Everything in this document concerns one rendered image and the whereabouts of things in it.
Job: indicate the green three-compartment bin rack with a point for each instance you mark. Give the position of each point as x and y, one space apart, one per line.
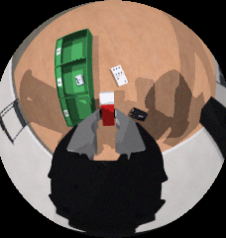
73 56

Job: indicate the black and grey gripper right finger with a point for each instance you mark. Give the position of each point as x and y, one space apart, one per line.
132 139

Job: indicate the white domino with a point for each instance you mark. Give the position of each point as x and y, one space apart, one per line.
119 75

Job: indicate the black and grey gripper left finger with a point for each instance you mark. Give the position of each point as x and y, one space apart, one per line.
79 140

